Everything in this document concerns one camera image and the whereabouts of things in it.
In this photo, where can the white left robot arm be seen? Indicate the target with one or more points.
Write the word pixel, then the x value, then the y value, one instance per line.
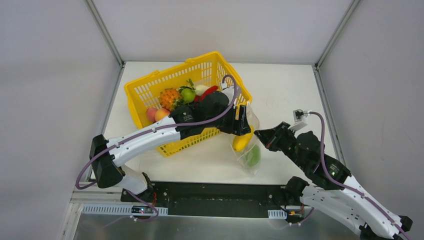
pixel 109 156

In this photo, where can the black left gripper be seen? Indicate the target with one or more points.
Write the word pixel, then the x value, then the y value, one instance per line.
pixel 240 120

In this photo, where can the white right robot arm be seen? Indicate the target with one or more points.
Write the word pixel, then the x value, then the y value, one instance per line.
pixel 331 188

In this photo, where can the red toy chili pepper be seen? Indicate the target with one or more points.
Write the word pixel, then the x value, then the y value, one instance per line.
pixel 208 92

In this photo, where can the white toy onion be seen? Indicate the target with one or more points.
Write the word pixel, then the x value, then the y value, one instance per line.
pixel 200 89

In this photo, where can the pink toy peach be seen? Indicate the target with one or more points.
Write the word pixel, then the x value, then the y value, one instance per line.
pixel 150 114

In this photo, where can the clear zip top bag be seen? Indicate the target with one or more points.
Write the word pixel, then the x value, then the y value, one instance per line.
pixel 254 121

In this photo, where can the green toy pepper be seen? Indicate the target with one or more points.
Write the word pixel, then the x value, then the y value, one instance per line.
pixel 253 157

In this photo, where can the yellow plastic shopping basket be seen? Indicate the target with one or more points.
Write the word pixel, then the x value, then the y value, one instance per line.
pixel 210 69

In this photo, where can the orange toy pineapple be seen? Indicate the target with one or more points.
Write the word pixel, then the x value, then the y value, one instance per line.
pixel 170 98

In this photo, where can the green toy apple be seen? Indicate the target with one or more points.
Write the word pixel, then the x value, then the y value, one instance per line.
pixel 188 95

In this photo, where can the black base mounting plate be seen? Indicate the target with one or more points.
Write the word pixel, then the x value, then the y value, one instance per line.
pixel 222 200

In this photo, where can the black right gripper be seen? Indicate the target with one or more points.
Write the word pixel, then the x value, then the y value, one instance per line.
pixel 280 136

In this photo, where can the orange toy peach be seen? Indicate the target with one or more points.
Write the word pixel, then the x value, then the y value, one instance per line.
pixel 161 113

